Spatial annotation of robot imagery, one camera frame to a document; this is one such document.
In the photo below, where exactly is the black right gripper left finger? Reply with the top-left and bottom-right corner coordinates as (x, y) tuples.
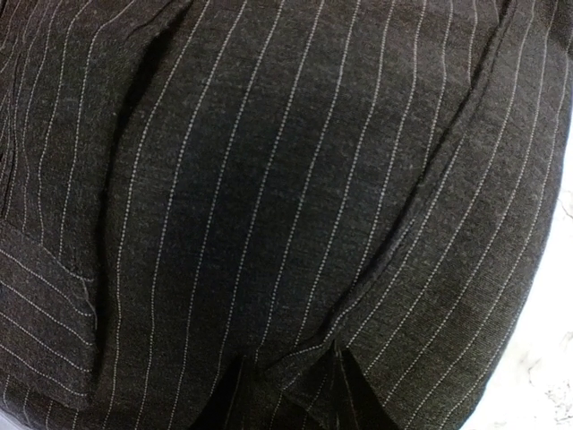
(196, 356), (256, 430)

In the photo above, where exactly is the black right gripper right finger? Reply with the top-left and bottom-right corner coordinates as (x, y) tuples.
(329, 344), (399, 430)

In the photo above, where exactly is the black pinstriped long sleeve shirt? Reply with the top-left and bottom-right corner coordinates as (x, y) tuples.
(1, 1), (572, 429)

